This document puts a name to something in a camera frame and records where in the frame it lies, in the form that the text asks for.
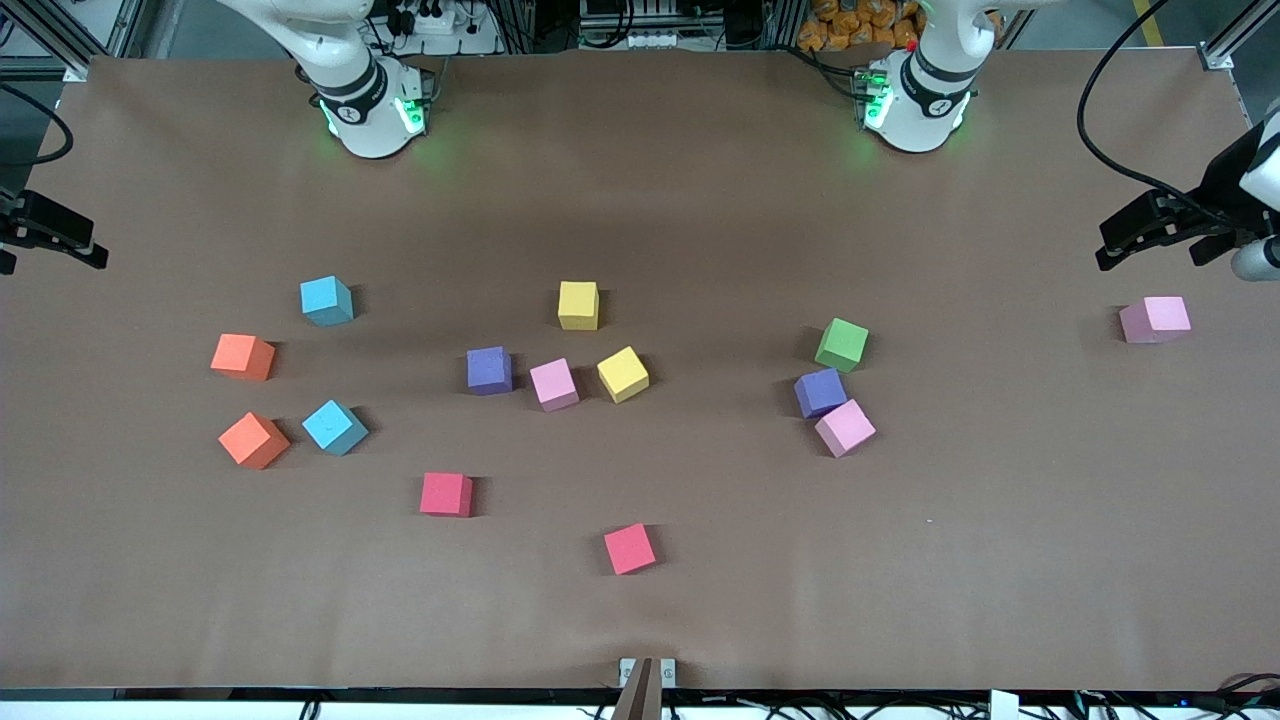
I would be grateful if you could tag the blue foam cube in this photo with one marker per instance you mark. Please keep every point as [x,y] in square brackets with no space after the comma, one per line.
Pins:
[327,300]
[335,427]

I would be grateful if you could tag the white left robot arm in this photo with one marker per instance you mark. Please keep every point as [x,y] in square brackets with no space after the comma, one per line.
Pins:
[925,100]

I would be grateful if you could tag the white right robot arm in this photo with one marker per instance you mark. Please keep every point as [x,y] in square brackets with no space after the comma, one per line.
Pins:
[360,100]

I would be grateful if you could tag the grey electronics rack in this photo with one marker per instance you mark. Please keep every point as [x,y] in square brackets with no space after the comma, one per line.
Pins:
[650,40]

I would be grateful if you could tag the small metal bracket plate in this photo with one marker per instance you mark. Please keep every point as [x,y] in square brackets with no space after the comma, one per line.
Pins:
[670,672]

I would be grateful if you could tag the white power strip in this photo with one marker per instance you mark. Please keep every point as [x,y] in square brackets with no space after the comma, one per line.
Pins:
[470,42]

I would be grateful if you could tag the red foam cube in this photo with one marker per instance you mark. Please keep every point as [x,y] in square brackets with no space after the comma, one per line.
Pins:
[447,494]
[630,548]

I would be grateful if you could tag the brown table cover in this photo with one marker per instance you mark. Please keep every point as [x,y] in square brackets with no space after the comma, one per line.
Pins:
[700,200]

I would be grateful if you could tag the pink foam cube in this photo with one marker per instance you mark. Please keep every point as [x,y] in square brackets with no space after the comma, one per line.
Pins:
[554,384]
[1155,319]
[845,427]

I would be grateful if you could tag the green foam cube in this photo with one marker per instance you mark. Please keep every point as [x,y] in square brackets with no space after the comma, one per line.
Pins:
[842,345]

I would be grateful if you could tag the orange snack bag pile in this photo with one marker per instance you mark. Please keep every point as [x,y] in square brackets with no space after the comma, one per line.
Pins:
[850,25]

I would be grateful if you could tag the purple foam cube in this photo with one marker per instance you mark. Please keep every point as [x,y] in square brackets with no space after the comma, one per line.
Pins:
[489,370]
[820,392]

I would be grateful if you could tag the brown camera pole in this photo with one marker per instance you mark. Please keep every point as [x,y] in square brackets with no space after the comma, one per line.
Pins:
[640,700]

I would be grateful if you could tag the aluminium frame post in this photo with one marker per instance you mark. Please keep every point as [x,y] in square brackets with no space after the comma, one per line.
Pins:
[76,70]
[1218,57]

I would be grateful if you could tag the small white box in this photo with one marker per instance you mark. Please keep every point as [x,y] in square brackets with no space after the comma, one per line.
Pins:
[1003,705]

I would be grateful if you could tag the orange foam cube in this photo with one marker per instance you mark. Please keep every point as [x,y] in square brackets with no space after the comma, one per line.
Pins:
[254,440]
[243,356]

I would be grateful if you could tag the yellow foam cube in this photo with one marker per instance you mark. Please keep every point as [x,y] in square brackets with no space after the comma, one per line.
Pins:
[623,374]
[578,305]

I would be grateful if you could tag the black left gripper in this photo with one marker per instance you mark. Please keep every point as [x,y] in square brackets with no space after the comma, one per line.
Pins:
[1222,184]

